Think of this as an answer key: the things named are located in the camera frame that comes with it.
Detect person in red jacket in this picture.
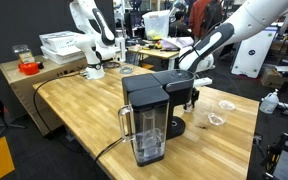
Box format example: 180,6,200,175
188,0,232,40

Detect white coffee pod red foil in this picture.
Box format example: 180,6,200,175
183,102,193,114

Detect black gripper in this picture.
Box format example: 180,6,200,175
190,86,201,110

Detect clear plastic storage bin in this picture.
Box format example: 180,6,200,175
141,9,172,41

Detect long black cable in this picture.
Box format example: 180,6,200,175
32,70,86,138

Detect black backpack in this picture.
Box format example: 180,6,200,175
206,0,232,32

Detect grey coiled cable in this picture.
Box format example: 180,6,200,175
118,65,135,75

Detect clear glass jar lid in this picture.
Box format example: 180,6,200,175
218,99,237,112

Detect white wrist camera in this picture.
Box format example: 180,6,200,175
193,77,214,88

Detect black table clamps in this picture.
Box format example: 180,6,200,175
259,132,288,180

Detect wooden background table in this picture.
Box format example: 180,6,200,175
127,44,185,72

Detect beige cabinet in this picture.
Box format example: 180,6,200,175
0,54,89,138

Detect black tripod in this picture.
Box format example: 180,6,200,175
0,106,27,148

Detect clear glass jar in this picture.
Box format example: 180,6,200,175
207,103,230,127

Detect black coffee machine cable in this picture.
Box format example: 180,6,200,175
93,134,133,180

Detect pink cloth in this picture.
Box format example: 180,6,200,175
159,35,195,51

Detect orange plastic bowl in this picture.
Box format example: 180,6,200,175
17,62,40,76

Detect clear plastic storage jar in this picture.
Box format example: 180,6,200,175
11,44,36,65

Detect seated person black shirt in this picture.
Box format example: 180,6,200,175
168,10,192,38

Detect clear water tank black lid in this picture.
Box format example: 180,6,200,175
117,87,170,168

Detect white plastic bottle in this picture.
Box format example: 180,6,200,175
259,88,281,115

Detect cardboard box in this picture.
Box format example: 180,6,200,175
260,64,288,92

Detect black coffee machine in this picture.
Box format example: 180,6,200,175
121,68,197,140

